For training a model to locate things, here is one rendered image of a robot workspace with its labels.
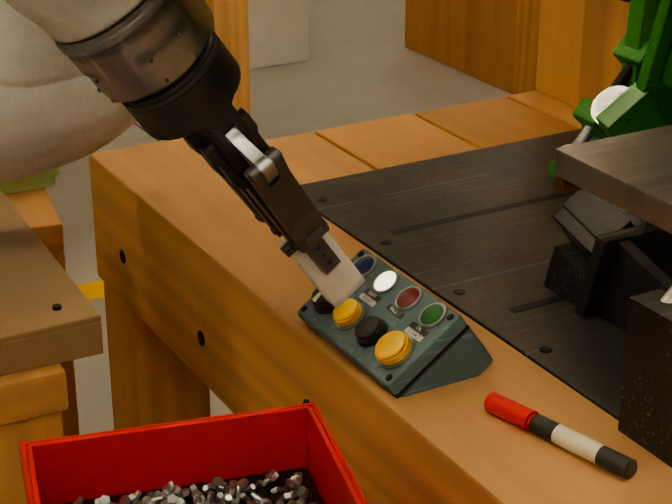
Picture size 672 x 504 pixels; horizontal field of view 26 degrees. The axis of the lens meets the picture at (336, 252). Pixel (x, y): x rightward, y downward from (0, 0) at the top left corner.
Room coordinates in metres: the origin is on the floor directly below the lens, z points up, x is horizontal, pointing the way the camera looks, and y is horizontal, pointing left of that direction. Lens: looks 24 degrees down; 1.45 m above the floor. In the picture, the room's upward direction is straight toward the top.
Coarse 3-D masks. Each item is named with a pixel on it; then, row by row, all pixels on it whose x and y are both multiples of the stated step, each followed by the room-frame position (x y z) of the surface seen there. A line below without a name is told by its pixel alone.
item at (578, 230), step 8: (560, 216) 1.15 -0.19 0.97; (568, 216) 1.14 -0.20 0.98; (560, 224) 1.15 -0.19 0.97; (568, 224) 1.14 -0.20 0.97; (576, 224) 1.13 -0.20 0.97; (568, 232) 1.14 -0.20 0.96; (576, 232) 1.13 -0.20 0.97; (584, 232) 1.12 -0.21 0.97; (576, 240) 1.13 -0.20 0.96; (584, 240) 1.12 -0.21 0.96; (592, 240) 1.11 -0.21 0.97; (584, 248) 1.12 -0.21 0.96; (592, 248) 1.11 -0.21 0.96
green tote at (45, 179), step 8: (56, 168) 1.69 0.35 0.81; (32, 176) 1.68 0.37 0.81; (40, 176) 1.68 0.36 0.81; (48, 176) 1.69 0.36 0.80; (0, 184) 1.66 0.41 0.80; (8, 184) 1.67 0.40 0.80; (16, 184) 1.67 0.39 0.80; (24, 184) 1.68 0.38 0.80; (32, 184) 1.68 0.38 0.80; (40, 184) 1.69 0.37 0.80; (48, 184) 1.69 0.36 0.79; (8, 192) 1.67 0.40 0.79
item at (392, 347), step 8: (384, 336) 1.00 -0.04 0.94; (392, 336) 0.99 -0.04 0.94; (400, 336) 0.99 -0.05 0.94; (376, 344) 0.99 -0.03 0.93; (384, 344) 0.99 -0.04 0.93; (392, 344) 0.98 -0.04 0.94; (400, 344) 0.98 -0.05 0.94; (408, 344) 0.98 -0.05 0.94; (376, 352) 0.98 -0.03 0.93; (384, 352) 0.98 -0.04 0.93; (392, 352) 0.98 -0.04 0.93; (400, 352) 0.98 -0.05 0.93; (384, 360) 0.98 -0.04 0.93; (392, 360) 0.97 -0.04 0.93; (400, 360) 0.97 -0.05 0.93
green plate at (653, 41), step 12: (660, 0) 1.06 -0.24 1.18; (660, 12) 1.06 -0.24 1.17; (660, 24) 1.06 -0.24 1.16; (660, 36) 1.06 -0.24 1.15; (648, 48) 1.07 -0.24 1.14; (660, 48) 1.06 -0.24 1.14; (648, 60) 1.07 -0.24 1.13; (660, 60) 1.07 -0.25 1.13; (648, 72) 1.07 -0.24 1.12; (660, 72) 1.07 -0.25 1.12; (636, 84) 1.08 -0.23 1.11; (648, 84) 1.07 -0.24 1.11; (660, 84) 1.08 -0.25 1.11; (660, 96) 1.08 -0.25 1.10; (660, 108) 1.09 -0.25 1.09
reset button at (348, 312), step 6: (348, 300) 1.05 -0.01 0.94; (354, 300) 1.05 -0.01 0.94; (342, 306) 1.05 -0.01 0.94; (348, 306) 1.05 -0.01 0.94; (354, 306) 1.04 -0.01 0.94; (360, 306) 1.05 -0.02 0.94; (336, 312) 1.05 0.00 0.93; (342, 312) 1.04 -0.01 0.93; (348, 312) 1.04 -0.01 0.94; (354, 312) 1.04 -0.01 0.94; (360, 312) 1.04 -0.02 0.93; (336, 318) 1.04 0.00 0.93; (342, 318) 1.04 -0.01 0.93; (348, 318) 1.04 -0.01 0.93; (354, 318) 1.04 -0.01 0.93; (342, 324) 1.04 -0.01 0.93; (348, 324) 1.04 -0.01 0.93
